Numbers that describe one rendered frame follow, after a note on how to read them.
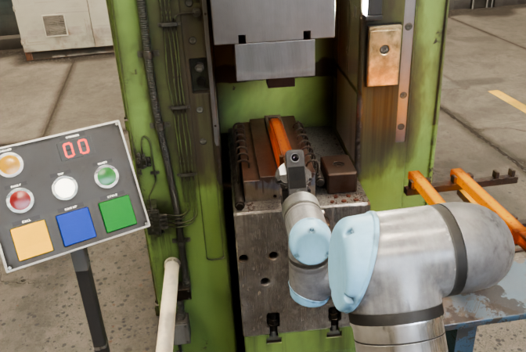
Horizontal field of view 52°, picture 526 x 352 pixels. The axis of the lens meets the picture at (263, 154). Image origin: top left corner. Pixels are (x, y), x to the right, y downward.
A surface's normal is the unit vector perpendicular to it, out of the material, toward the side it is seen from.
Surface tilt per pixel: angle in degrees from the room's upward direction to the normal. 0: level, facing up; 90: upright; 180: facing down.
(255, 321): 90
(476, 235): 42
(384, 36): 90
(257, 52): 90
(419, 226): 20
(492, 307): 0
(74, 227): 60
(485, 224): 35
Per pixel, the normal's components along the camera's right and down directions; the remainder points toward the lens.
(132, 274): -0.04, -0.90
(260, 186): 0.09, 0.44
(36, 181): 0.41, -0.13
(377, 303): -0.50, -0.06
